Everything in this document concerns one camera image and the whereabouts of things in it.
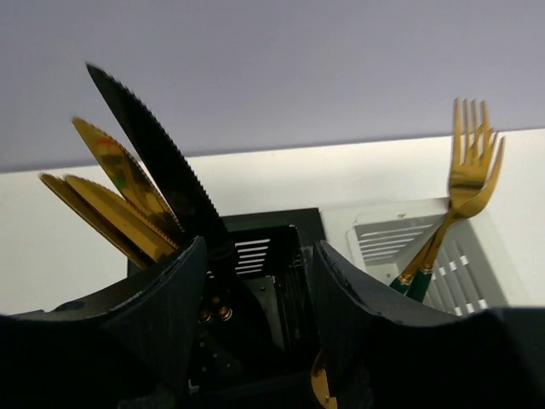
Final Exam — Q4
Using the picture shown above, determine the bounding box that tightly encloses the gold fork green handle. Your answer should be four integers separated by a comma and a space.
390, 99, 496, 302
405, 124, 505, 302

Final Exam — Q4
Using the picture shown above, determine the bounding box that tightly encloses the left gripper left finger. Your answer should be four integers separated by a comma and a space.
1, 237, 207, 408

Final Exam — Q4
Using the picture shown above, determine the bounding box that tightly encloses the white utensil caddy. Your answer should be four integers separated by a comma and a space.
320, 199, 518, 316

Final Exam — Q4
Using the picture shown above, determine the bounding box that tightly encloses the gold knife green handle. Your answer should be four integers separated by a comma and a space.
72, 117, 185, 241
39, 173, 178, 268

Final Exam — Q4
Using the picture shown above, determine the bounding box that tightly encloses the black knife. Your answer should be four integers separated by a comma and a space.
86, 62, 237, 269

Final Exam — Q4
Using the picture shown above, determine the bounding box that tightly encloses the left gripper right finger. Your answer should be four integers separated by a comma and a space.
313, 241, 544, 408

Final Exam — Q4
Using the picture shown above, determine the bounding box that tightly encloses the gold spoon green handle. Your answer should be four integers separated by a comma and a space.
311, 349, 338, 409

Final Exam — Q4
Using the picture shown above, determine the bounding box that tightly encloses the black utensil caddy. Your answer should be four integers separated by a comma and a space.
176, 207, 324, 408

